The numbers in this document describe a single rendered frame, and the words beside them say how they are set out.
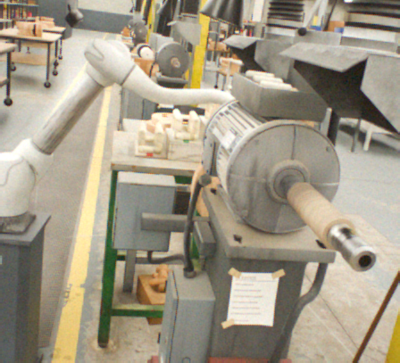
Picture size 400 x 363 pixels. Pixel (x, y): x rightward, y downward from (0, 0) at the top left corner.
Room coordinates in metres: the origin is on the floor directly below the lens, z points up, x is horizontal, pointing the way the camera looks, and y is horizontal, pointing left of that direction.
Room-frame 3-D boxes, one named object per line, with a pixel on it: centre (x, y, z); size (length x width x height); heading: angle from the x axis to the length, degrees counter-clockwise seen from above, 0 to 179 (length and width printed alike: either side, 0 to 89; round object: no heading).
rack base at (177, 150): (2.33, 0.08, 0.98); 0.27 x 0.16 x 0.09; 10
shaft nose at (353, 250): (0.71, -0.25, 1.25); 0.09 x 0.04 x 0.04; 10
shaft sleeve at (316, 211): (0.84, -0.23, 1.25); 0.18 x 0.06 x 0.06; 10
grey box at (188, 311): (1.11, -0.03, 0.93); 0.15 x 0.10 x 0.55; 10
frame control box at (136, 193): (1.24, 0.09, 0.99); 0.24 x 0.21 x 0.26; 10
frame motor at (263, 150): (1.20, -0.16, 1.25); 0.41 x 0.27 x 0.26; 10
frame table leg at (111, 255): (2.06, 0.33, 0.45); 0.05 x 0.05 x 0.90; 10
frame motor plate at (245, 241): (1.14, -0.18, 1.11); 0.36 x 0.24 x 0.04; 10
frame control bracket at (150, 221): (1.25, 0.03, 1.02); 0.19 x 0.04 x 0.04; 100
